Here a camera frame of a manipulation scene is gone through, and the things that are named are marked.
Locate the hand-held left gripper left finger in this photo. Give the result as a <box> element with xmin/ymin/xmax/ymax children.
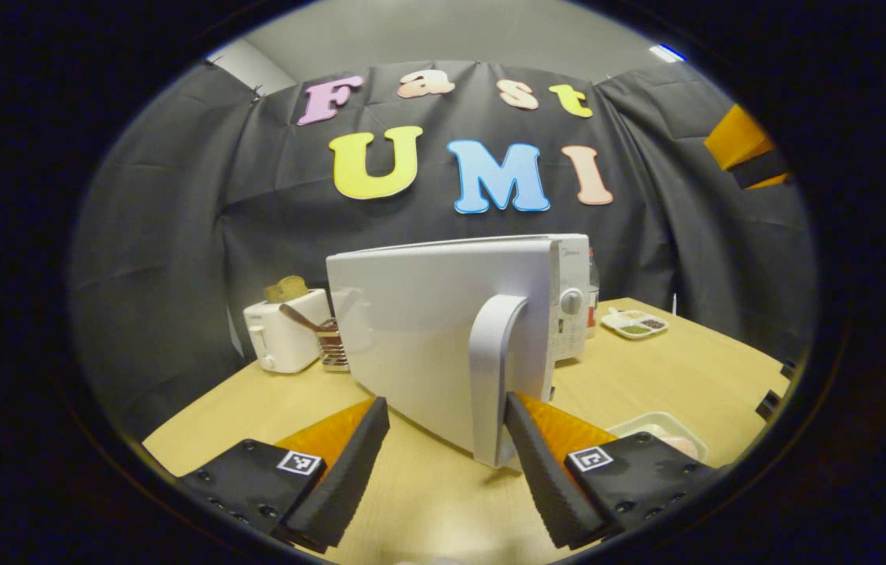
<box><xmin>176</xmin><ymin>396</ymin><xmax>391</xmax><ymax>550</ymax></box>

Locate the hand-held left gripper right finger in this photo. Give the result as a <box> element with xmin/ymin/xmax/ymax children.
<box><xmin>504</xmin><ymin>392</ymin><xmax>726</xmax><ymax>550</ymax></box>

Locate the crumb-coated orange bread bun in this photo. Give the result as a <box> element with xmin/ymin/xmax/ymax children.
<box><xmin>643</xmin><ymin>424</ymin><xmax>700</xmax><ymax>460</ymax></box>

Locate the white microwave oven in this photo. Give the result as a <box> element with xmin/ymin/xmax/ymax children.
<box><xmin>325</xmin><ymin>233</ymin><xmax>592</xmax><ymax>470</ymax></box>

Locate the pale green food tray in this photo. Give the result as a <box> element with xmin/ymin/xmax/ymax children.
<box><xmin>607</xmin><ymin>411</ymin><xmax>709</xmax><ymax>462</ymax></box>

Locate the white toaster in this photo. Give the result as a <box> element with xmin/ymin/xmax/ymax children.
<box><xmin>243</xmin><ymin>288</ymin><xmax>332</xmax><ymax>374</ymax></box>

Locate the wooden spoon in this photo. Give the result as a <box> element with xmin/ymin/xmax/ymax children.
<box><xmin>279</xmin><ymin>303</ymin><xmax>330</xmax><ymax>332</ymax></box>

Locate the white divided dish with beans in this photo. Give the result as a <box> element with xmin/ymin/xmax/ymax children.
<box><xmin>601</xmin><ymin>308</ymin><xmax>670</xmax><ymax>340</ymax></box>

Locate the clear plastic bottle red label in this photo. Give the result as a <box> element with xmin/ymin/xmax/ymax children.
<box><xmin>585</xmin><ymin>250</ymin><xmax>600</xmax><ymax>340</ymax></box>

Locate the brown bread slice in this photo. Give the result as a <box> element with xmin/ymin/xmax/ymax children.
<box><xmin>264</xmin><ymin>275</ymin><xmax>310</xmax><ymax>304</ymax></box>

